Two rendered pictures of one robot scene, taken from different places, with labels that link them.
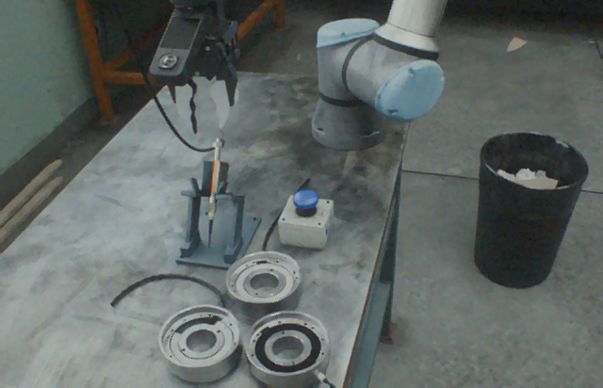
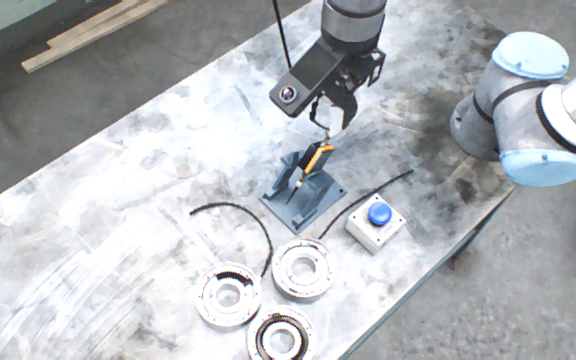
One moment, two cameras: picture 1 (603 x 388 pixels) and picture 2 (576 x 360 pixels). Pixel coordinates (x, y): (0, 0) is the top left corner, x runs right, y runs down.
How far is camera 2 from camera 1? 0.41 m
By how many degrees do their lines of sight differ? 29
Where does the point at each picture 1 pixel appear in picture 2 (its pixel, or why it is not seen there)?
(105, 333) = (172, 238)
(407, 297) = (496, 234)
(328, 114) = (469, 115)
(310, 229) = (369, 239)
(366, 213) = (434, 238)
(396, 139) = not seen: hidden behind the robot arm
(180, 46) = (305, 82)
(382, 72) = (520, 139)
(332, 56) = (496, 77)
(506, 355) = (542, 344)
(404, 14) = not seen: outside the picture
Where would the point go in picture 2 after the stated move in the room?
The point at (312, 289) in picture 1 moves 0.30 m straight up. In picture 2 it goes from (339, 289) to (372, 205)
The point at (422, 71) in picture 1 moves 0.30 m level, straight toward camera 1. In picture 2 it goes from (557, 163) to (440, 302)
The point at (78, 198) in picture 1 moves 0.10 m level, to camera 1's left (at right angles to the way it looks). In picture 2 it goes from (220, 80) to (179, 59)
